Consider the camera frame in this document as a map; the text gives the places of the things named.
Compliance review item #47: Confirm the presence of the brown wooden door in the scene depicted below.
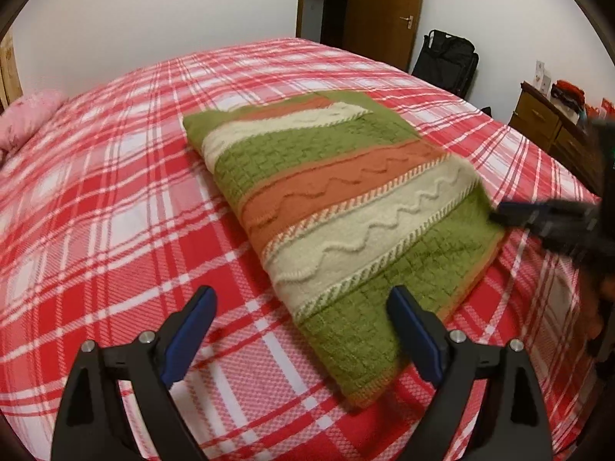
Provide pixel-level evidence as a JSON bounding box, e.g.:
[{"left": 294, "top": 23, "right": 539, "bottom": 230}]
[{"left": 296, "top": 0, "right": 427, "bottom": 73}]

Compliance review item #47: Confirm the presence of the green knit sweater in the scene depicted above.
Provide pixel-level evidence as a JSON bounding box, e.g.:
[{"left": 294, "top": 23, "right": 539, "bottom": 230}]
[{"left": 183, "top": 90, "right": 505, "bottom": 398}]

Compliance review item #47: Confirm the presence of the cream wooden headboard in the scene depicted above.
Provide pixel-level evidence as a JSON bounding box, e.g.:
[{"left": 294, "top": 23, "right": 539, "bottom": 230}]
[{"left": 0, "top": 29, "right": 24, "bottom": 109}]

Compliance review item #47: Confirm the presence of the brown wooden dresser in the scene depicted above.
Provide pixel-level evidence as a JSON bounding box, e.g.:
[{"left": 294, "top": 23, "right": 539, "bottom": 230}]
[{"left": 509, "top": 81, "right": 615, "bottom": 193}]

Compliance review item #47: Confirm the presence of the red plaid bedsheet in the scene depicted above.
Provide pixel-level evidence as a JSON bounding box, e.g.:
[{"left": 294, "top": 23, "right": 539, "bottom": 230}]
[{"left": 0, "top": 36, "right": 606, "bottom": 461}]

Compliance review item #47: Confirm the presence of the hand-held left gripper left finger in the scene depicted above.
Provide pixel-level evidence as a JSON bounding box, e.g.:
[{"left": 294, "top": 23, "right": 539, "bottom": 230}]
[{"left": 50, "top": 285, "right": 218, "bottom": 461}]

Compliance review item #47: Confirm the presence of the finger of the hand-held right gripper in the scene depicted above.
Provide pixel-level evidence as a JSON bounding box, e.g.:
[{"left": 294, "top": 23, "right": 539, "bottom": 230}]
[{"left": 489, "top": 200, "right": 601, "bottom": 253}]

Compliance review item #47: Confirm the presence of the pink pillow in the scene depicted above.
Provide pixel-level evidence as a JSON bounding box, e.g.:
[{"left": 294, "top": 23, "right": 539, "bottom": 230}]
[{"left": 0, "top": 89, "right": 65, "bottom": 157}]

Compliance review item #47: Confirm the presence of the black bag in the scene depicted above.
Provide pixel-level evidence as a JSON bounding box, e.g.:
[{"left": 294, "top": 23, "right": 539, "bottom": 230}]
[{"left": 412, "top": 29, "right": 480, "bottom": 98}]

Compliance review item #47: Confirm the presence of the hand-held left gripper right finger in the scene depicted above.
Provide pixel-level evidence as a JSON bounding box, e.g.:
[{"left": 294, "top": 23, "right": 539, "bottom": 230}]
[{"left": 387, "top": 285, "right": 553, "bottom": 461}]

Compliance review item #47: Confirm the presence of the red cloth pile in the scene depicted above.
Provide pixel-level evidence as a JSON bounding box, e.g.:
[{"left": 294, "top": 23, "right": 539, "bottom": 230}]
[{"left": 550, "top": 78, "right": 587, "bottom": 106}]

